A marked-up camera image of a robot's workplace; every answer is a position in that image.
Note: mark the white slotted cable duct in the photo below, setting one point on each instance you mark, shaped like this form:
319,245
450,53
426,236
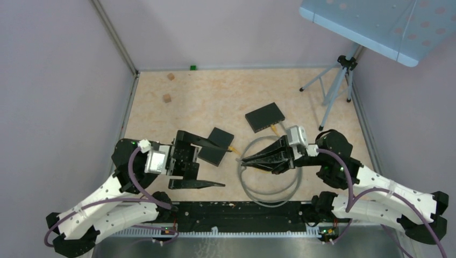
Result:
134,232

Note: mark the wooden cube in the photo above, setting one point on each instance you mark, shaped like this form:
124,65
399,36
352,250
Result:
171,76
167,98

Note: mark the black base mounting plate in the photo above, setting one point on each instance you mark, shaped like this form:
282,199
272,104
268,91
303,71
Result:
244,217

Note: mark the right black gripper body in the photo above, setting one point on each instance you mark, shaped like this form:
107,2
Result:
306,160

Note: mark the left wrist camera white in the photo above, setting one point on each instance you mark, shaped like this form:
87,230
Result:
157,160

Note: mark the wooden cube near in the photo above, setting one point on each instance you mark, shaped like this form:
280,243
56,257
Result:
167,98

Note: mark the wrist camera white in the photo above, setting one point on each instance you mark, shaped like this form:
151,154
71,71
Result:
157,160
298,141

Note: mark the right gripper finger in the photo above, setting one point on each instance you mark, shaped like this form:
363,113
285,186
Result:
277,152
272,167

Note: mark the light blue perforated board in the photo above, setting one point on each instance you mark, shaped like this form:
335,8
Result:
404,31

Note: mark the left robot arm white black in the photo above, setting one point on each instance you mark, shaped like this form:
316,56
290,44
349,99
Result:
122,200

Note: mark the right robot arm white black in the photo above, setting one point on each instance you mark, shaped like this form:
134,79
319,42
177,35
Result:
370,196

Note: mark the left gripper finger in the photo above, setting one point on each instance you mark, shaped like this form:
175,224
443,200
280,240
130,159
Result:
176,184
198,141

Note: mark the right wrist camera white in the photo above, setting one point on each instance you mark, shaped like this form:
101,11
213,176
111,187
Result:
298,141

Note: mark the wooden cube far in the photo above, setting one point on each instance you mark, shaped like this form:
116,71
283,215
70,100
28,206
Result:
171,76

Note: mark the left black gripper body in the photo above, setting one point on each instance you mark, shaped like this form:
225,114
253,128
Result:
181,160

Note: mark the grey tripod stand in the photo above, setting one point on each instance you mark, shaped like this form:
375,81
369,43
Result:
342,83

